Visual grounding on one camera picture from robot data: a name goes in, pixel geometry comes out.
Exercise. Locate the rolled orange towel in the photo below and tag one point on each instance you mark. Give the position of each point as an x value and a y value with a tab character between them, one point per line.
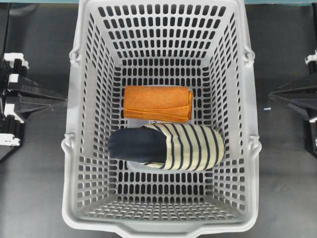
171	103

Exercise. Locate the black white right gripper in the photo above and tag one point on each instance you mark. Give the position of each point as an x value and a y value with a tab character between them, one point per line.
302	97

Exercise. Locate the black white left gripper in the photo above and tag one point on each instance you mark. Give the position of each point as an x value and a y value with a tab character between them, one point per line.
14	109

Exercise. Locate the grey plastic shopping basket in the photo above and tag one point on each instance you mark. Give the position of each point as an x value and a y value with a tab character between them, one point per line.
200	44

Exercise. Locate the striped cream navy slipper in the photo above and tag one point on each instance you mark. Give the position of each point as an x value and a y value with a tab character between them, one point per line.
169	146

